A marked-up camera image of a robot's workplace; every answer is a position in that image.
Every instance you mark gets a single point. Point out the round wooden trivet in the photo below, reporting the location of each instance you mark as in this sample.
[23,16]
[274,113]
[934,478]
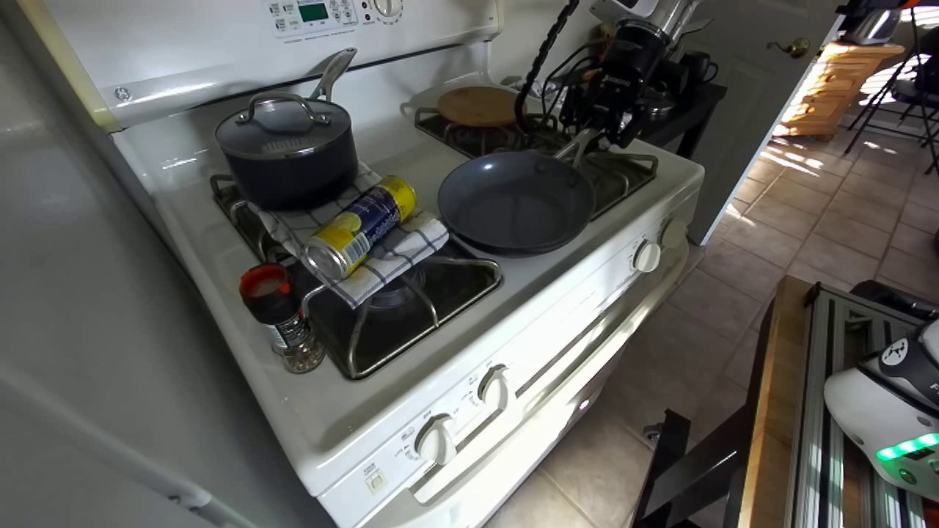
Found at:
[478,107]

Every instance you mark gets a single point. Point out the black metal stand legs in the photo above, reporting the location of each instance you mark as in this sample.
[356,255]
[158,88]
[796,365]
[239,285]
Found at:
[685,471]

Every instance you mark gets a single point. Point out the oven control panel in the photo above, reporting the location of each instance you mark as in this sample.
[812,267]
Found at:
[334,12]

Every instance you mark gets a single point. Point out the spice jar with red lid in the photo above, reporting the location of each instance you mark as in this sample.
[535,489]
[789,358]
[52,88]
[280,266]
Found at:
[268,295]

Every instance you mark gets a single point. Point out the gray refrigerator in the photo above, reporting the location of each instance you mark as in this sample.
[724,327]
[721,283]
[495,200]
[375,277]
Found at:
[89,324]

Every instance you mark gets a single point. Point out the metal rail frame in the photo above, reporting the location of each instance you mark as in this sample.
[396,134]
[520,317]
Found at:
[833,471]

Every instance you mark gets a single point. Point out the glass pot lid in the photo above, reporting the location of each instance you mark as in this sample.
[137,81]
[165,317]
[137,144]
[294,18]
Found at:
[283,117]

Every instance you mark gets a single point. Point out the white stove knob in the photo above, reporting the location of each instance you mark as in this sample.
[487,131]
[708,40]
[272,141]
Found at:
[432,437]
[491,386]
[648,255]

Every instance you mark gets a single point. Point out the brass door knob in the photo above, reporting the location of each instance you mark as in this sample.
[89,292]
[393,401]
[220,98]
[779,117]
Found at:
[793,46]

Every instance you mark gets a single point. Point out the white striped dish towel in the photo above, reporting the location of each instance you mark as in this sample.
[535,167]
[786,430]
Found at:
[407,255]

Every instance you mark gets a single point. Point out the black burner grate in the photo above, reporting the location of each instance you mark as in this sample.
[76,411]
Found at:
[460,279]
[627,178]

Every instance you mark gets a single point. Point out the dark nonstick frying pan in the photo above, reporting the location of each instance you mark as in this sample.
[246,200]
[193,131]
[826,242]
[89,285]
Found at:
[514,200]

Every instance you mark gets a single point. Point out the white gas stove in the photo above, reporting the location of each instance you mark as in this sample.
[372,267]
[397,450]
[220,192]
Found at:
[547,295]

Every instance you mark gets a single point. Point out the wooden board edge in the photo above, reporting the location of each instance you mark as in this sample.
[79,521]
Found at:
[779,392]

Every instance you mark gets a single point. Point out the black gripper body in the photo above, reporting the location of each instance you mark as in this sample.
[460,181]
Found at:
[633,75]

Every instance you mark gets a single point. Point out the black tripod stand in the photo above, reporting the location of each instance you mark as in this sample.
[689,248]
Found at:
[915,91]

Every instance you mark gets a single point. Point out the white device with green light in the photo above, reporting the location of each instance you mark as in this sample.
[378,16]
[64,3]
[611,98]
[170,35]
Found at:
[883,411]

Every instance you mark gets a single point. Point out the yellow and blue can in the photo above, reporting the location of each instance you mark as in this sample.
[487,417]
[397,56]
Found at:
[356,230]

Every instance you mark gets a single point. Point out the gray door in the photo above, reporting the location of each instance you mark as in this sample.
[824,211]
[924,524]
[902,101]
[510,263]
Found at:
[764,135]

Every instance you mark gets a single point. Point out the black mug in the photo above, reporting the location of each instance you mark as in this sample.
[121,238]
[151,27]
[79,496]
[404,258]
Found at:
[702,68]

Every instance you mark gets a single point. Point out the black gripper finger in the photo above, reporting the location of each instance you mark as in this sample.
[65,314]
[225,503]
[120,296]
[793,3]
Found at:
[627,126]
[594,131]

